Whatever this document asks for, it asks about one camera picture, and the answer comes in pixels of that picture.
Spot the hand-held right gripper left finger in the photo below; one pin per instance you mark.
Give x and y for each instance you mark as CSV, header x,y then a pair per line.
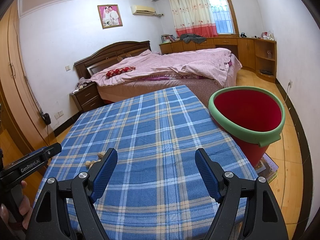
x,y
105,172

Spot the white wall socket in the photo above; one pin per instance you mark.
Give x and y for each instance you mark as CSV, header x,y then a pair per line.
x,y
59,114

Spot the grey clothes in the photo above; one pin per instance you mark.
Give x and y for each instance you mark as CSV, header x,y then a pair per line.
x,y
192,38

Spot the person's left hand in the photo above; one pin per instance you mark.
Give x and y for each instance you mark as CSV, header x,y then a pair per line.
x,y
25,205

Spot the wooden cabinet unit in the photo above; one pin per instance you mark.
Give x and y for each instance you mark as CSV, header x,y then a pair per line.
x,y
247,47

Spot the books under bucket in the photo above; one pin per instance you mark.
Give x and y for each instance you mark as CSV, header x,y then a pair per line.
x,y
268,167

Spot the pink duvet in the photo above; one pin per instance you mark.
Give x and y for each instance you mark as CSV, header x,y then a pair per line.
x,y
175,65

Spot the pile of clothes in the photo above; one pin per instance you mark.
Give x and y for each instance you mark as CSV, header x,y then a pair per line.
x,y
82,83

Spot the small black device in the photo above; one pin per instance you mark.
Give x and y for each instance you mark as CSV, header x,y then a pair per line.
x,y
243,35

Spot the floral curtain with red hem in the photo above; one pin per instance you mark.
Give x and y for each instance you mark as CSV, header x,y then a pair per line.
x,y
190,12

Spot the bed with pink blanket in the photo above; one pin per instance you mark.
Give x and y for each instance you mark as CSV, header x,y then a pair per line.
x,y
150,87

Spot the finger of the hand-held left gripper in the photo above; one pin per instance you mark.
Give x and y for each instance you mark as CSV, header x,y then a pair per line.
x,y
53,151

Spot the dark wooden nightstand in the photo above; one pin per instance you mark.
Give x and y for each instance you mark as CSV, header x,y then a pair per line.
x,y
86,97

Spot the wooden bed headboard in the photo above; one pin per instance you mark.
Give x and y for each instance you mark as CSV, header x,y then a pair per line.
x,y
107,52

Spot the barred window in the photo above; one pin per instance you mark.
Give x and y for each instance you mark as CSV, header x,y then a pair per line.
x,y
223,12

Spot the red bucket with green rim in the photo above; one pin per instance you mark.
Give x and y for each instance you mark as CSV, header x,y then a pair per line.
x,y
250,110

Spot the wooden wardrobe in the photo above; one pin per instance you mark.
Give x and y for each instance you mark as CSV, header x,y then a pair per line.
x,y
17,80

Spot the peanut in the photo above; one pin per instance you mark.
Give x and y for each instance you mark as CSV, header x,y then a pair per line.
x,y
88,164
101,155

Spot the standing photo frames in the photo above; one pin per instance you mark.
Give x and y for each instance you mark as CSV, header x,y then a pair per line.
x,y
168,38

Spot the red patterned pillow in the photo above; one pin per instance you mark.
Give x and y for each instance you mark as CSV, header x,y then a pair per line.
x,y
120,72

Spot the blue plaid cloth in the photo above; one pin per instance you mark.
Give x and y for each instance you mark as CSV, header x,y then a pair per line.
x,y
155,130

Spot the framed wall photo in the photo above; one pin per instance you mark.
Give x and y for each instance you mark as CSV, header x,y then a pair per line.
x,y
110,16

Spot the wall air conditioner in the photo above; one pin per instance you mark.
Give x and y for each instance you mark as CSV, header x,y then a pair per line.
x,y
143,9

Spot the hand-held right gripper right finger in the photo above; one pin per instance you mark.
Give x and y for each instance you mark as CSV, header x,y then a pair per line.
x,y
206,172

